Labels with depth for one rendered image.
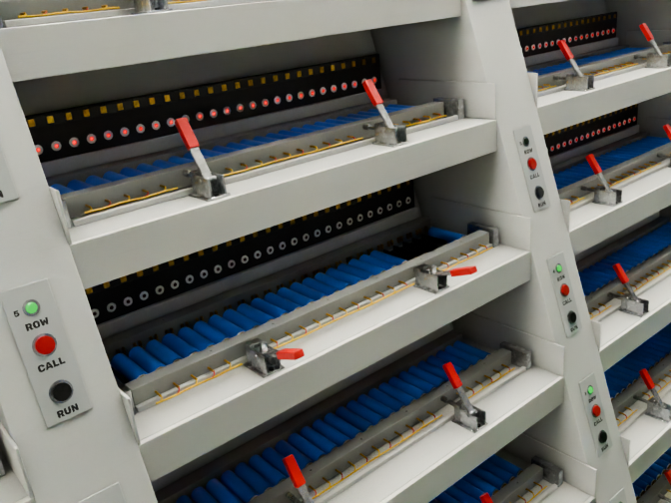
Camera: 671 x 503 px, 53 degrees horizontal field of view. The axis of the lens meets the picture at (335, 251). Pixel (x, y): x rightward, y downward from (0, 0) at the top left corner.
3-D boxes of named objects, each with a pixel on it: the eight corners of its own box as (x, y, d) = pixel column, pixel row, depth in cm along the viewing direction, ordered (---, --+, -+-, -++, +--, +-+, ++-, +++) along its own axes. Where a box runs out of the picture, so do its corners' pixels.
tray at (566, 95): (714, 77, 136) (721, 5, 132) (536, 138, 102) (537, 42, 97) (619, 75, 151) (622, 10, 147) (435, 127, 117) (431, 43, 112)
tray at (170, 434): (530, 279, 99) (531, 218, 95) (147, 485, 64) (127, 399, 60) (428, 250, 113) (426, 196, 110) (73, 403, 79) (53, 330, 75)
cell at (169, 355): (161, 350, 79) (188, 370, 74) (147, 356, 78) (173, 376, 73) (158, 336, 78) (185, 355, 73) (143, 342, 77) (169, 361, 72)
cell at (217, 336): (207, 331, 82) (235, 348, 77) (194, 336, 81) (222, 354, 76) (205, 317, 82) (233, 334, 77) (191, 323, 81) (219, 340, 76)
